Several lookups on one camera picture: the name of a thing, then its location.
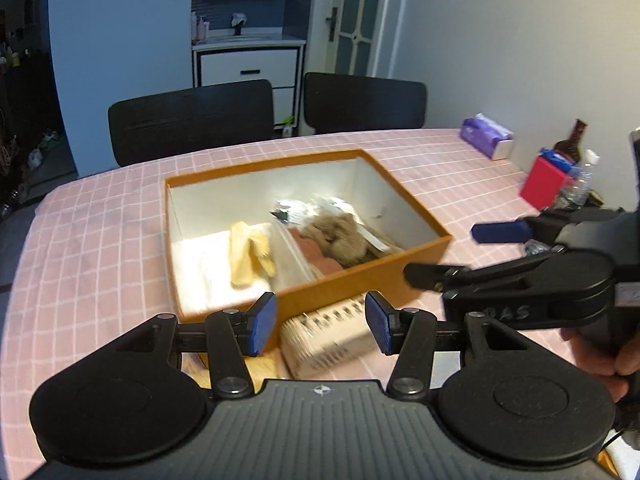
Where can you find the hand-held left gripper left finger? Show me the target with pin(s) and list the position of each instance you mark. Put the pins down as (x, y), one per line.
(262, 322)

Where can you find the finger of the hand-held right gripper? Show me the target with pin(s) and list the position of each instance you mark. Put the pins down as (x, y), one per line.
(430, 276)
(500, 232)

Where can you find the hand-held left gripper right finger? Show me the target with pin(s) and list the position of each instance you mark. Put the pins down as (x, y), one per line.
(380, 322)

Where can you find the yellow cloth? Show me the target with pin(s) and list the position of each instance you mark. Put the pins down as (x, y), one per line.
(245, 260)

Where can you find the orange cardboard box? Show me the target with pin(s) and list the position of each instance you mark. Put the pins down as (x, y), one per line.
(320, 287)

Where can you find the white cloth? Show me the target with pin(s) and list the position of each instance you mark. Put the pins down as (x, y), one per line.
(200, 270)

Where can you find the brown plush toy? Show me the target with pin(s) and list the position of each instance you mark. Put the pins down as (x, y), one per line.
(335, 235)

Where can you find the clear plastic bag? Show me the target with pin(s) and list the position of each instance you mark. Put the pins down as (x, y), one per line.
(305, 210)

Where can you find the person's right hand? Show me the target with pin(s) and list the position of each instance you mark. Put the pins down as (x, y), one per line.
(595, 360)

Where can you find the red box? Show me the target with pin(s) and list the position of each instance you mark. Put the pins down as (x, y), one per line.
(542, 182)

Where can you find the blue packet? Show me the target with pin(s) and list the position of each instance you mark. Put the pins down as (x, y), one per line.
(555, 157)

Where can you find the clear water bottle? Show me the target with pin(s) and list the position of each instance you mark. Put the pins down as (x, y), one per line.
(580, 180)

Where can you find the purple tissue pack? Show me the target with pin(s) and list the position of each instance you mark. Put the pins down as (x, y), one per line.
(480, 132)

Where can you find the dark glass bottle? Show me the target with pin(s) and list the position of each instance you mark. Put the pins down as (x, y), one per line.
(570, 147)

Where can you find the pink checkered tablecloth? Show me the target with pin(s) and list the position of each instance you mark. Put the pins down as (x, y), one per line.
(100, 260)

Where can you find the black chair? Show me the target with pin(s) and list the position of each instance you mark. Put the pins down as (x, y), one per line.
(190, 120)
(365, 105)

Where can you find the white vanity cabinet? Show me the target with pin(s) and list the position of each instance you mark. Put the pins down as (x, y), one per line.
(240, 67)

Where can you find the white glazed door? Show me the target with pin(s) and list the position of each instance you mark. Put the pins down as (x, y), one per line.
(360, 10)

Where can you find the white pump bottle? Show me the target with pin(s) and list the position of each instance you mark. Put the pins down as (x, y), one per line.
(202, 30)

